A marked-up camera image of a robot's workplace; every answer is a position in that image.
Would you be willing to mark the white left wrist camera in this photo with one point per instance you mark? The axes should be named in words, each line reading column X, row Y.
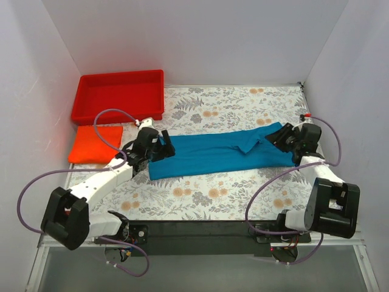
column 146, row 123

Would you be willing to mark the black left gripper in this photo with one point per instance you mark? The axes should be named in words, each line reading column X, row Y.
column 164, row 146

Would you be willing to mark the red plastic tray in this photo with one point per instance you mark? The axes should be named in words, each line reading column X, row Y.
column 138, row 93

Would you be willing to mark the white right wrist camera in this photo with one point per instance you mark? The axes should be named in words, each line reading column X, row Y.
column 303, row 119

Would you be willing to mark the teal t shirt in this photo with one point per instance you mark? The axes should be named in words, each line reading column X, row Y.
column 223, row 152

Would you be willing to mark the floral patterned table mat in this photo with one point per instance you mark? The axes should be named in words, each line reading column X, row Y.
column 217, row 196

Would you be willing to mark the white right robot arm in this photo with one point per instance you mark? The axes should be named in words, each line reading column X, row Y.
column 333, row 204

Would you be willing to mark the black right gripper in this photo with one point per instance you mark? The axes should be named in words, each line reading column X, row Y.
column 282, row 137

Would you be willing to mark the folded orange t shirt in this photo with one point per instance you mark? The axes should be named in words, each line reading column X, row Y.
column 88, row 148

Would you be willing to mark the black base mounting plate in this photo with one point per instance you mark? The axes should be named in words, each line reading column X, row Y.
column 199, row 238

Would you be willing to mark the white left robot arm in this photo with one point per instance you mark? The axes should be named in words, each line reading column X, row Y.
column 68, row 217

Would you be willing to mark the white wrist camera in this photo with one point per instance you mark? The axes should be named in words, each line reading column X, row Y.
column 303, row 119
column 146, row 123

